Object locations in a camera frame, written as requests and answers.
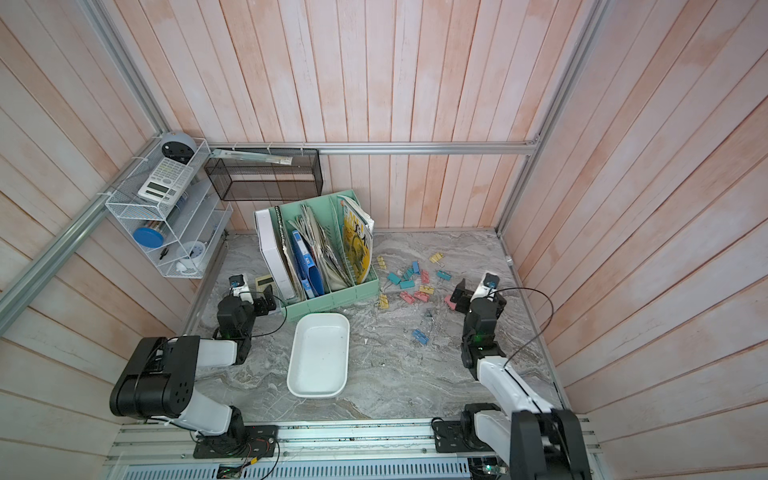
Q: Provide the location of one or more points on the white binder box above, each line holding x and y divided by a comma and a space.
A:
272, 251

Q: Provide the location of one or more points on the small desk calculator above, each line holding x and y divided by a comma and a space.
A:
262, 283

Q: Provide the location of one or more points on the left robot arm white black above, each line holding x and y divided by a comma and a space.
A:
158, 381

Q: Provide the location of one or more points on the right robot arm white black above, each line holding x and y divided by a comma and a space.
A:
533, 438

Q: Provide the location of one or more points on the blue file folder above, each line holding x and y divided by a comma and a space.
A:
309, 273

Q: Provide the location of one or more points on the black mesh wall basket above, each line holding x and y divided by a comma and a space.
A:
261, 182

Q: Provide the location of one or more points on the white plastic storage tray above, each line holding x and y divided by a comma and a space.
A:
318, 366

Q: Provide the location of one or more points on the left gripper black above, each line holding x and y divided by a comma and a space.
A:
259, 302

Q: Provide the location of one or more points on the ruler on basket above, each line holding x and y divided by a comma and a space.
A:
244, 156

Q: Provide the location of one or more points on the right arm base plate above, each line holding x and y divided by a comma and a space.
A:
449, 437

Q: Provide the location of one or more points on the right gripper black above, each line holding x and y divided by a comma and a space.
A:
462, 292

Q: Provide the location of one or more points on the green file organizer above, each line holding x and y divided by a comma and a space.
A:
328, 212

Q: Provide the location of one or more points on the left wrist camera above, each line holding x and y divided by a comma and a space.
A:
239, 287

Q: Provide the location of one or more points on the grey round clock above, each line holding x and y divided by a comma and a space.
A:
178, 146

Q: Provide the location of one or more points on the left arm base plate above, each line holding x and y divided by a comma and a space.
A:
249, 442

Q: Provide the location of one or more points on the white calculator on shelf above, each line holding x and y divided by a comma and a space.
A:
167, 182

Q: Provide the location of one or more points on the white wire wall shelf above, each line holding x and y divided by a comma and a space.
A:
198, 215

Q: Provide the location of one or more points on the blue lid jar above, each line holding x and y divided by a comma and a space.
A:
150, 234

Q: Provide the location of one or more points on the stack of papers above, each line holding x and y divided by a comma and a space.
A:
317, 241

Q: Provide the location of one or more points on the white tape dispenser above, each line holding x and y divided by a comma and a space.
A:
189, 257

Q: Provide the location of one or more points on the yellow art magazine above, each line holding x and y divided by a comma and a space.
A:
357, 238

